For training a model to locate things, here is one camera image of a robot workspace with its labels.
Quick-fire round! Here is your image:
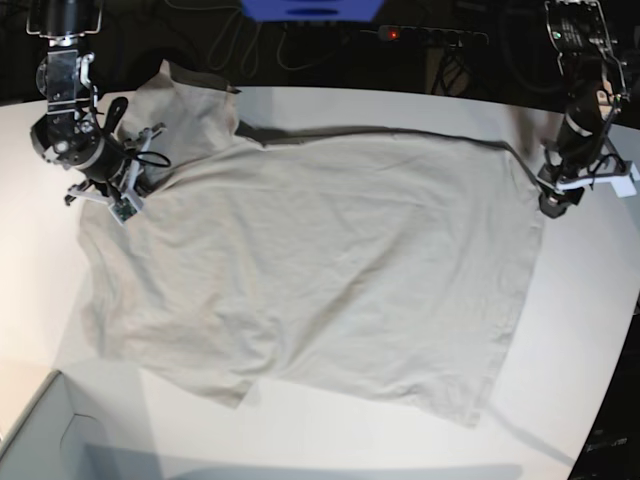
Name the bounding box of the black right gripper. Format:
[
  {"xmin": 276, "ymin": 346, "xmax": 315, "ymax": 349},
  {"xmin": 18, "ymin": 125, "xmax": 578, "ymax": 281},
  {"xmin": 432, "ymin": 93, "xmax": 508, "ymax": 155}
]
[{"xmin": 133, "ymin": 167, "xmax": 163, "ymax": 196}]

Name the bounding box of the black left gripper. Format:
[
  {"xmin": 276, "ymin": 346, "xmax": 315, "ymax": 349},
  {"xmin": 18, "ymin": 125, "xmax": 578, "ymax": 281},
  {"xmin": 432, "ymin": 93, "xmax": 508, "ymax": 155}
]
[{"xmin": 537, "ymin": 167, "xmax": 583, "ymax": 219}]

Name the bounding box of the beige grey t-shirt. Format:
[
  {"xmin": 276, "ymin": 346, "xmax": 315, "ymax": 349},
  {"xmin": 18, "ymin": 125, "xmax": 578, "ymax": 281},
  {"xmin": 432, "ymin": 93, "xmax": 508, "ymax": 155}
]
[{"xmin": 79, "ymin": 63, "xmax": 544, "ymax": 427}]

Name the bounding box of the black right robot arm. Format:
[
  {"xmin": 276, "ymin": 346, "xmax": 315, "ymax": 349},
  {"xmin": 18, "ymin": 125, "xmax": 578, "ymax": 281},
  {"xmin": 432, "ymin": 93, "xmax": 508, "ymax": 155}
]
[{"xmin": 26, "ymin": 1, "xmax": 171, "ymax": 204}]

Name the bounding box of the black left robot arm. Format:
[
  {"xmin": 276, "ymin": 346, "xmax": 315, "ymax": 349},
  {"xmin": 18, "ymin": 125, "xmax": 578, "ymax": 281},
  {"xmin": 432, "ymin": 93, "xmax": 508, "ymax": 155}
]
[{"xmin": 537, "ymin": 1, "xmax": 639, "ymax": 219}]

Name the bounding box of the black power strip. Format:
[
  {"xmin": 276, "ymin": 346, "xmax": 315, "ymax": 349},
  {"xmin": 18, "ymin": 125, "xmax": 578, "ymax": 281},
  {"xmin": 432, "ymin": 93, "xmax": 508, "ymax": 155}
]
[{"xmin": 377, "ymin": 25, "xmax": 490, "ymax": 48}]

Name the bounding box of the blue plastic bin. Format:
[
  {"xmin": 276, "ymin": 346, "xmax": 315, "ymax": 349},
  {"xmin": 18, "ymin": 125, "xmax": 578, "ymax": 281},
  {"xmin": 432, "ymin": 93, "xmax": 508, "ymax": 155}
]
[{"xmin": 241, "ymin": 0, "xmax": 384, "ymax": 22}]

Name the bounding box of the white cardboard box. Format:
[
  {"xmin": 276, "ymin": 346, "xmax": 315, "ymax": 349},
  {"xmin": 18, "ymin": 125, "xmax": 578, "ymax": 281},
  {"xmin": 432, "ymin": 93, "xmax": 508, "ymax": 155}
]
[{"xmin": 1, "ymin": 371, "xmax": 164, "ymax": 479}]

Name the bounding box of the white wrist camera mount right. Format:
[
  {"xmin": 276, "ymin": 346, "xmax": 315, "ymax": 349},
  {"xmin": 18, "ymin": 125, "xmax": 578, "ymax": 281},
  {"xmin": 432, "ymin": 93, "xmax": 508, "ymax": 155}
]
[{"xmin": 64, "ymin": 122, "xmax": 172, "ymax": 226}]

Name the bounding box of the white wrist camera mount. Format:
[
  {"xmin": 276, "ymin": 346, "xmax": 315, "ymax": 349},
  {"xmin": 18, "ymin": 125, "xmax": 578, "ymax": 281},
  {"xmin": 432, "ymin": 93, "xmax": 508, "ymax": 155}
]
[
  {"xmin": 551, "ymin": 142, "xmax": 639, "ymax": 198},
  {"xmin": 64, "ymin": 122, "xmax": 172, "ymax": 226}
]

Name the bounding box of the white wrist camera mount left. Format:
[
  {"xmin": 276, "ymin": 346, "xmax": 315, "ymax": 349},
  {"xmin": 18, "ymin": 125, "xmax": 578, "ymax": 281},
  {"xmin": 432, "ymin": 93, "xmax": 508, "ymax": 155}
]
[{"xmin": 551, "ymin": 142, "xmax": 639, "ymax": 198}]

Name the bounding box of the white looped cable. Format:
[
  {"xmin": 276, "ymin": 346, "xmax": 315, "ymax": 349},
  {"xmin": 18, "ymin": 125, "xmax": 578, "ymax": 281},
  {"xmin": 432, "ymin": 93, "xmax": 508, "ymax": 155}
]
[{"xmin": 205, "ymin": 19, "xmax": 351, "ymax": 72}]

